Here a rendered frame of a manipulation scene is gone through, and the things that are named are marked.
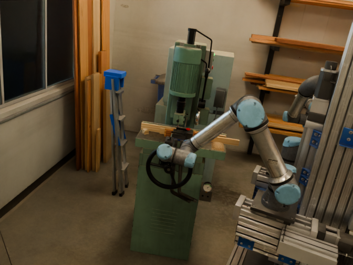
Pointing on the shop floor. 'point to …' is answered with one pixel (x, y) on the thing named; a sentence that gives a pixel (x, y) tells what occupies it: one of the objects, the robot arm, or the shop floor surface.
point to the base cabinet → (164, 215)
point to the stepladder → (116, 79)
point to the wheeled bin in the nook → (159, 84)
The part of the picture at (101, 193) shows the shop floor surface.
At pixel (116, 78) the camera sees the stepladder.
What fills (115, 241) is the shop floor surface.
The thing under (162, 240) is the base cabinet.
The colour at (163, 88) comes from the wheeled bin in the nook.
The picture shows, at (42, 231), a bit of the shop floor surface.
